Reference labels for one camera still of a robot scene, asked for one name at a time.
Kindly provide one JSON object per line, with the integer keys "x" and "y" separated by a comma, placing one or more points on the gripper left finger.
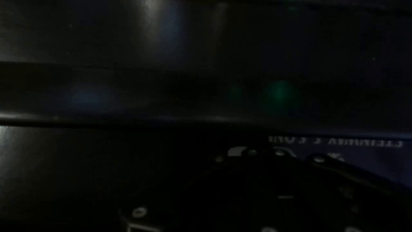
{"x": 193, "y": 193}

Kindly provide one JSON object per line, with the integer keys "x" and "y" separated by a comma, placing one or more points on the dark blue printed box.
{"x": 370, "y": 154}

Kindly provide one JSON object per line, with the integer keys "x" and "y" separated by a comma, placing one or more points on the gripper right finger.
{"x": 322, "y": 196}

